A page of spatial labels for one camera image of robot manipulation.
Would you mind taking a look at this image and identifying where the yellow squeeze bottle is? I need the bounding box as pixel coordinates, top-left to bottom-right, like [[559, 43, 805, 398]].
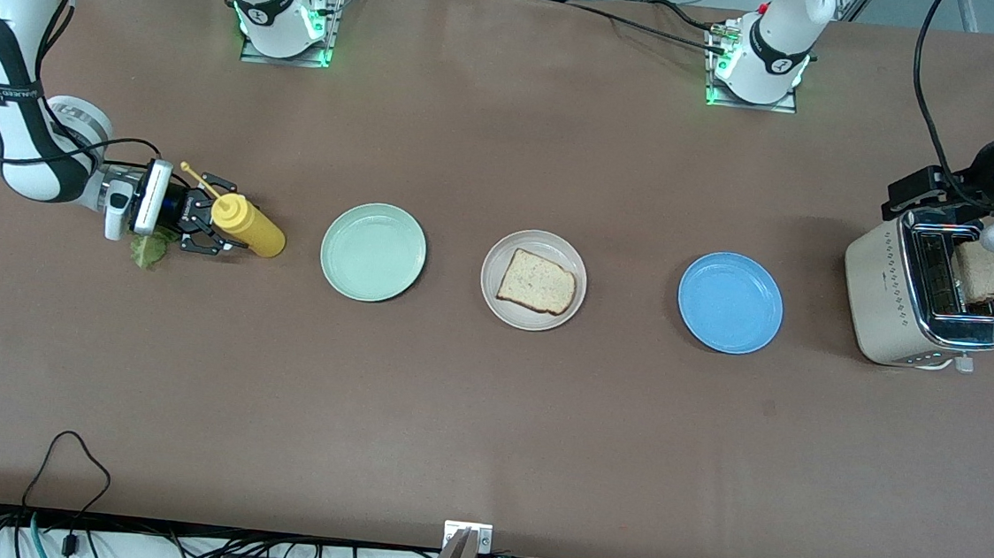
[[173, 161, 292, 261]]

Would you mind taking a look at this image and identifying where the green lettuce leaf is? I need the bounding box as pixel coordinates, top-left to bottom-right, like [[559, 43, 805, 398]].
[[127, 226, 182, 272]]

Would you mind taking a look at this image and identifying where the bread slice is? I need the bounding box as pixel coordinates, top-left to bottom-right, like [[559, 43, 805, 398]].
[[948, 240, 994, 308], [494, 246, 581, 318]]

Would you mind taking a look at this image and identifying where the mint green plate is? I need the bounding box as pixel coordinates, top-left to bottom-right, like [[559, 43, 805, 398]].
[[317, 199, 431, 307]]

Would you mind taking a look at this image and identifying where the blue plate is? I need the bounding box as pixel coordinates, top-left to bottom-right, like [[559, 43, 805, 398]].
[[673, 248, 789, 358]]

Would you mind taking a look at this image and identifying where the beige plate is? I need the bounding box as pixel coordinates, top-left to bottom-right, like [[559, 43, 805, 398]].
[[477, 225, 592, 335]]

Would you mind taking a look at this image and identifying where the cream and chrome toaster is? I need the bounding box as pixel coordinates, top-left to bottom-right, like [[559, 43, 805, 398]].
[[837, 201, 994, 376]]

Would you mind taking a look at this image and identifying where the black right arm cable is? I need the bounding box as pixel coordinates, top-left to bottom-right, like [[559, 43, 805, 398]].
[[0, 0, 176, 178]]

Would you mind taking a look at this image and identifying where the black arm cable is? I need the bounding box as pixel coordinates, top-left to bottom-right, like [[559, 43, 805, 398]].
[[0, 0, 176, 178], [904, 0, 994, 190]]

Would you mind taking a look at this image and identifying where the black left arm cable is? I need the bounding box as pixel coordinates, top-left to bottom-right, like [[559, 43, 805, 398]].
[[904, 0, 994, 190]]

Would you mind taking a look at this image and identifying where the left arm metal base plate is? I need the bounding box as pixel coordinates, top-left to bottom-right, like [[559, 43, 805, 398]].
[[703, 26, 806, 116]]

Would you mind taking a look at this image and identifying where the thin black looped cable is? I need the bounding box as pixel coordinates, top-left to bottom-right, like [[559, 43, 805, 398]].
[[18, 426, 116, 542]]

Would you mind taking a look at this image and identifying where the black cable across tabletop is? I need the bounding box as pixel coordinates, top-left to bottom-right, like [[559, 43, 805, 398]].
[[524, 0, 737, 55]]

